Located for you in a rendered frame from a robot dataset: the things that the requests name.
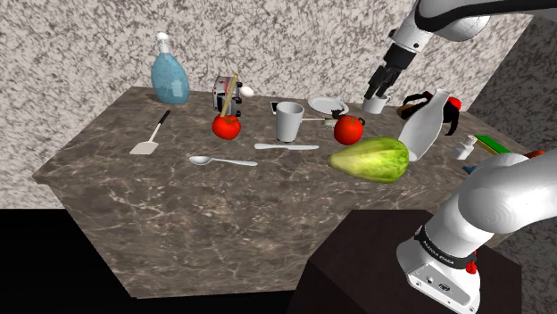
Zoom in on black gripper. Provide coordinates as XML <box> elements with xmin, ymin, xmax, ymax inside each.
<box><xmin>363</xmin><ymin>43</ymin><xmax>414</xmax><ymax>101</ymax></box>

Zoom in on silver butter knife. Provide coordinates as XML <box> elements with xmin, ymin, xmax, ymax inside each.
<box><xmin>254</xmin><ymin>142</ymin><xmax>320</xmax><ymax>152</ymax></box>

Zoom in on silver toaster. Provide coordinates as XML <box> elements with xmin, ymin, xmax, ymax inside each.
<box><xmin>212</xmin><ymin>75</ymin><xmax>245</xmax><ymax>118</ymax></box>

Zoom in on silver spoon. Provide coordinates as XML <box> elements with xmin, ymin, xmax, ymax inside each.
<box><xmin>188</xmin><ymin>154</ymin><xmax>259</xmax><ymax>168</ymax></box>

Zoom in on grey cup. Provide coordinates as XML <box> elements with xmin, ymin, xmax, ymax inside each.
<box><xmin>274</xmin><ymin>101</ymin><xmax>305</xmax><ymax>144</ymax></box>

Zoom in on black and red headphones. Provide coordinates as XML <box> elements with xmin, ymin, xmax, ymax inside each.
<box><xmin>395</xmin><ymin>91</ymin><xmax>462</xmax><ymax>136</ymax></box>

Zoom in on wooden stick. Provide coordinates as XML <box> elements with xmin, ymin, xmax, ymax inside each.
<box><xmin>220</xmin><ymin>71</ymin><xmax>240</xmax><ymax>119</ymax></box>

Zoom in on white dish brush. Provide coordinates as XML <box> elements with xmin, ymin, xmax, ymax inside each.
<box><xmin>302</xmin><ymin>116</ymin><xmax>339</xmax><ymax>128</ymax></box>

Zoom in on green squash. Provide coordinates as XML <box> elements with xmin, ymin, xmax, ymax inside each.
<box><xmin>327</xmin><ymin>136</ymin><xmax>411</xmax><ymax>185</ymax></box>

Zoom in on green book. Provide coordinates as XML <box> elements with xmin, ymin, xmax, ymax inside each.
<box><xmin>473</xmin><ymin>134</ymin><xmax>514</xmax><ymax>156</ymax></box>

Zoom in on dark robot stand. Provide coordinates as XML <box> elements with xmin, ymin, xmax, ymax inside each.
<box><xmin>287</xmin><ymin>210</ymin><xmax>523</xmax><ymax>314</ymax></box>

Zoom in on white plate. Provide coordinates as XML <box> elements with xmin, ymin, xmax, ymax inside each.
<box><xmin>306</xmin><ymin>95</ymin><xmax>351</xmax><ymax>117</ymax></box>

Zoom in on blue spray bottle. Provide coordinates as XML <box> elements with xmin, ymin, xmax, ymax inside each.
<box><xmin>150</xmin><ymin>31</ymin><xmax>191</xmax><ymax>106</ymax></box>

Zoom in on small white pump bottle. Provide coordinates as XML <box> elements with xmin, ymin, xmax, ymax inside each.
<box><xmin>452</xmin><ymin>135</ymin><xmax>478</xmax><ymax>161</ymax></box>

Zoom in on red tomato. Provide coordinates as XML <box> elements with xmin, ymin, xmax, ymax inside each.
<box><xmin>333</xmin><ymin>114</ymin><xmax>366</xmax><ymax>146</ymax></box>
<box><xmin>211</xmin><ymin>113</ymin><xmax>243</xmax><ymax>141</ymax></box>

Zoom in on white spatula black handle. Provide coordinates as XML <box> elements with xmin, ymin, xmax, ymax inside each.
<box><xmin>129</xmin><ymin>109</ymin><xmax>172</xmax><ymax>156</ymax></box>

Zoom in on white mug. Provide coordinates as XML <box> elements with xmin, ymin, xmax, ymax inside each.
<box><xmin>362</xmin><ymin>94</ymin><xmax>392</xmax><ymax>115</ymax></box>

